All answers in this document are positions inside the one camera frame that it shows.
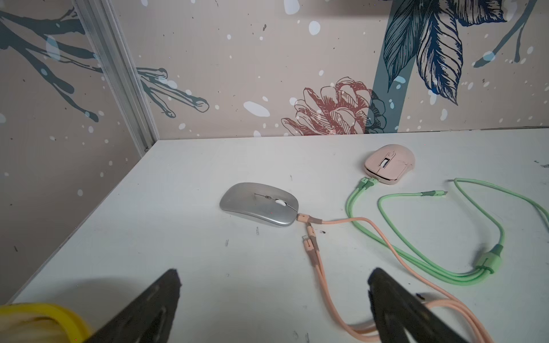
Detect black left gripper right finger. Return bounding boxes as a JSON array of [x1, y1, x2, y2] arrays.
[[368, 268, 465, 342]]

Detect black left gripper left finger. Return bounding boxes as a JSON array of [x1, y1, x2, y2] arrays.
[[87, 269, 182, 343]]

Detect yellow bamboo steamer basket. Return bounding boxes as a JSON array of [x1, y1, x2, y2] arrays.
[[1, 303, 92, 342]]

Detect pink multi-head charging cable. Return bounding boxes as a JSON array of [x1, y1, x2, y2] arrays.
[[295, 213, 495, 343]]

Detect pink wireless mouse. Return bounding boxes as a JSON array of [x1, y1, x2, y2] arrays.
[[364, 144, 415, 185]]

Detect silver wireless mouse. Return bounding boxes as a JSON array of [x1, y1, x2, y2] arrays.
[[220, 182, 299, 227]]

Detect aluminium frame corner post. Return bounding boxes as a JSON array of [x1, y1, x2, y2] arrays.
[[73, 0, 159, 157]]

